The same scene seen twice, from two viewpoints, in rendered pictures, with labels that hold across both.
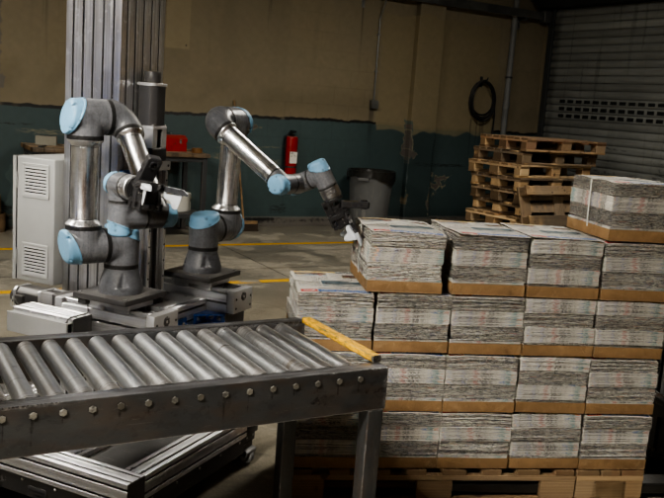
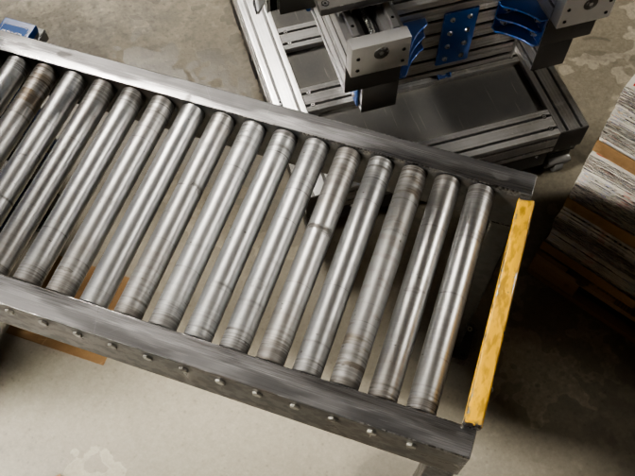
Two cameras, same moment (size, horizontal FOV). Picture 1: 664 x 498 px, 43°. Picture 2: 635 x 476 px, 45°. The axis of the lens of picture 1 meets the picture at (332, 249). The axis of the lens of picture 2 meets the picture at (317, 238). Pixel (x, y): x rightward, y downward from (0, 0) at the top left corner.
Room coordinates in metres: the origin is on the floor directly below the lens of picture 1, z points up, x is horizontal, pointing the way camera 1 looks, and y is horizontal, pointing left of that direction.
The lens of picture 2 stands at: (1.88, -0.22, 1.98)
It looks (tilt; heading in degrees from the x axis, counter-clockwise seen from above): 61 degrees down; 48
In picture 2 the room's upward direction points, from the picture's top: straight up
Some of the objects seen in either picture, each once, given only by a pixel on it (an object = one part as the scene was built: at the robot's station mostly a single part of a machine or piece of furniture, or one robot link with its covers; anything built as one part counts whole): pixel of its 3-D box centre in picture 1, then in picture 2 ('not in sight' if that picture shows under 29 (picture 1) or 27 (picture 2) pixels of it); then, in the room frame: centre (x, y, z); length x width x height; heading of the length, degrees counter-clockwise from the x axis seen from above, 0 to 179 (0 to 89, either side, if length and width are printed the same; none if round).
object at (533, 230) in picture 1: (547, 231); not in sight; (3.32, -0.85, 1.06); 0.37 x 0.28 x 0.01; 9
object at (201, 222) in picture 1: (205, 228); not in sight; (3.27, 0.50, 0.98); 0.13 x 0.12 x 0.14; 152
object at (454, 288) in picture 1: (471, 279); not in sight; (3.27, -0.56, 0.86); 0.38 x 0.29 x 0.04; 10
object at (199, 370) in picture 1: (188, 361); (244, 231); (2.22, 0.37, 0.77); 0.47 x 0.05 x 0.05; 30
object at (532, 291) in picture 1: (543, 282); not in sight; (3.32, -0.86, 0.86); 0.38 x 0.29 x 0.04; 9
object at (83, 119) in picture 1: (85, 182); not in sight; (2.72, 0.82, 1.19); 0.15 x 0.12 x 0.55; 130
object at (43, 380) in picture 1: (40, 374); (52, 174); (2.03, 0.71, 0.77); 0.47 x 0.05 x 0.05; 30
